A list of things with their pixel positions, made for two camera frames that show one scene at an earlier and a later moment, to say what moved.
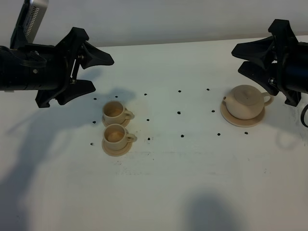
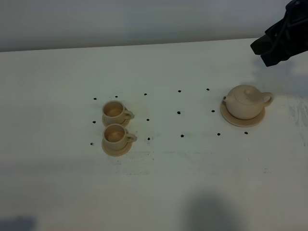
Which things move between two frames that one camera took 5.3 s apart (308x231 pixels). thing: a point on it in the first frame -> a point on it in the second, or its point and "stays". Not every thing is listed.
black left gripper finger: (268, 77) -> (274, 57)
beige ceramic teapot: (246, 102) stays
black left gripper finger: (260, 51) -> (275, 36)
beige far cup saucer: (124, 123) stays
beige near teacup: (115, 136) stays
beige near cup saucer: (117, 152) stays
